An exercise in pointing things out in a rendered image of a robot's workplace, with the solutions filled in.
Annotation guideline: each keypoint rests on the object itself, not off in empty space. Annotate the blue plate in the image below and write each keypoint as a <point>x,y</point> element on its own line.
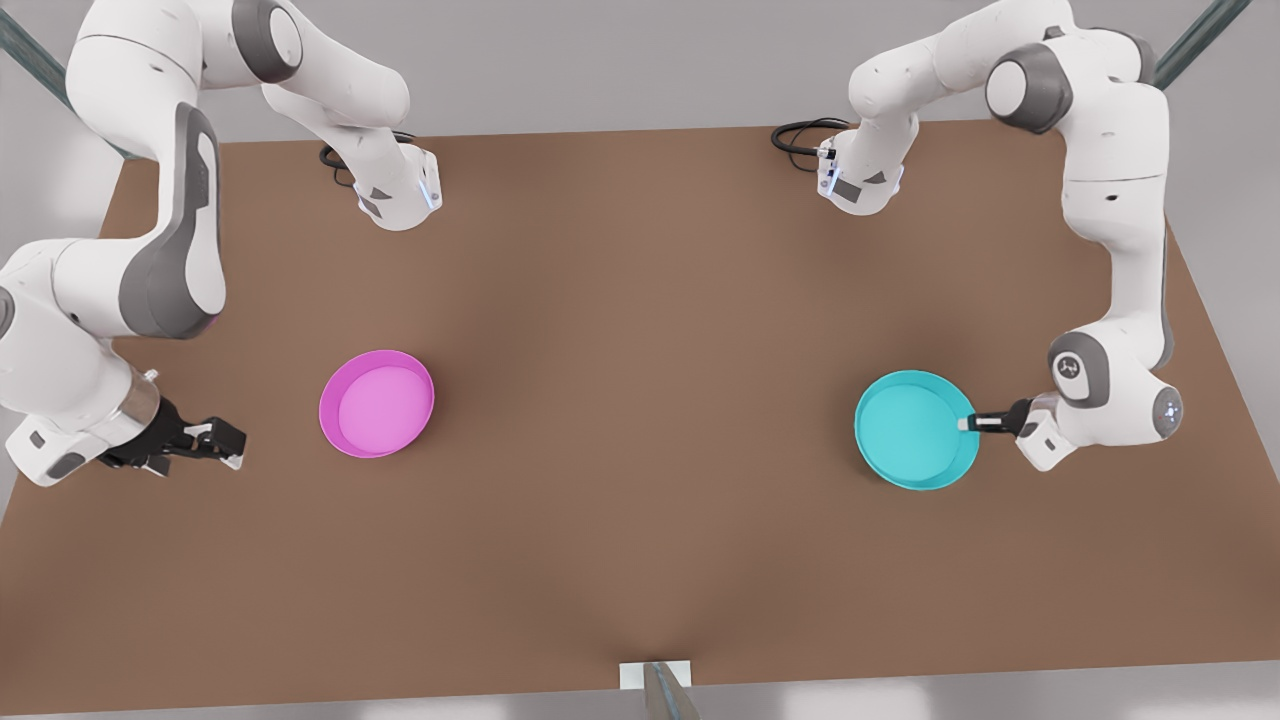
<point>912,428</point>

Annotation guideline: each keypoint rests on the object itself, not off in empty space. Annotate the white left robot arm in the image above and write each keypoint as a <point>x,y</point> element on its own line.
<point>1115,180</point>

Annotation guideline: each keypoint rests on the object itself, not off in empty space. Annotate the white post foot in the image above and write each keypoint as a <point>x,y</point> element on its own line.
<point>632,676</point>

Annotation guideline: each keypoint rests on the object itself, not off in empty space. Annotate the pink plate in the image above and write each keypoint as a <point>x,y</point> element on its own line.
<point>377,405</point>

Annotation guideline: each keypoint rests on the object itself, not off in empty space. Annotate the silver frame post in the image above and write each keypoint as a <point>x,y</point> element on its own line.
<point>1195,40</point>
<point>45,65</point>
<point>668,695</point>

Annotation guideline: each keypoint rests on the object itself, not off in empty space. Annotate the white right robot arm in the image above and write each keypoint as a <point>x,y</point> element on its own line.
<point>150,120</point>

